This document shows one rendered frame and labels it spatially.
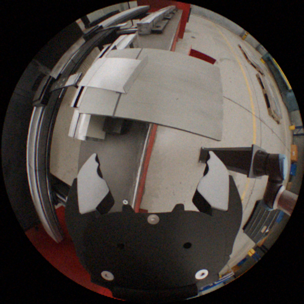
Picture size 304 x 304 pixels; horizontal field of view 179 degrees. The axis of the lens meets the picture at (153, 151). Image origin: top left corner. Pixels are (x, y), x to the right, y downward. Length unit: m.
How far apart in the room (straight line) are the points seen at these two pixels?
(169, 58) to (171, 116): 0.13
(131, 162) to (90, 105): 0.18
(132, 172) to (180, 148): 0.94
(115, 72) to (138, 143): 0.18
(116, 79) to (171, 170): 1.09
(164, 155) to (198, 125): 1.01
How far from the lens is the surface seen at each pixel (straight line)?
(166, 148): 1.16
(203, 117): 0.18
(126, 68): 0.22
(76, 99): 0.25
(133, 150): 0.29
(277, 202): 0.57
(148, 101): 0.17
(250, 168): 0.63
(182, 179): 1.24
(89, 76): 0.26
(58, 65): 0.21
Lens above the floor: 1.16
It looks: 88 degrees down
